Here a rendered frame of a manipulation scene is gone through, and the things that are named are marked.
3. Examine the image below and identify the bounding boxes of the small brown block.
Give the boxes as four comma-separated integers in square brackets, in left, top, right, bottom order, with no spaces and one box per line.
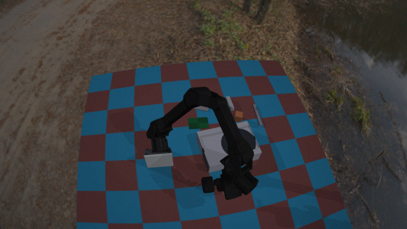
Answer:
[234,110,243,123]

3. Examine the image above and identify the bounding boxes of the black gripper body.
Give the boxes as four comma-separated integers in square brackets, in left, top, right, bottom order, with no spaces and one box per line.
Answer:
[201,174,235,193]

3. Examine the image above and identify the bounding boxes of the dark grey disc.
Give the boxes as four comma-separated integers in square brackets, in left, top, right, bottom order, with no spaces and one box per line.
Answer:
[221,128,256,154]

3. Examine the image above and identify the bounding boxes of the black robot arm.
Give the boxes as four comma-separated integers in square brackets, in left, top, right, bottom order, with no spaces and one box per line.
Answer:
[146,87,259,200]

